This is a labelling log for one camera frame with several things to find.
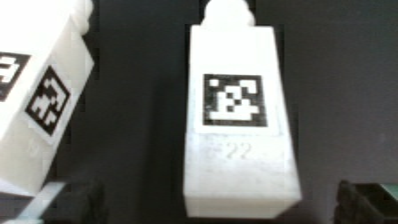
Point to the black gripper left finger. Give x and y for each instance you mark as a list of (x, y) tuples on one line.
[(68, 204)]

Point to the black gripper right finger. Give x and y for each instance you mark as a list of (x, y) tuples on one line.
[(366, 203)]

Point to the white table leg with tag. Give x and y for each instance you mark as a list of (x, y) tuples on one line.
[(240, 176)]

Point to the white table leg far right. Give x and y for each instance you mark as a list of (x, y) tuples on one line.
[(45, 69)]

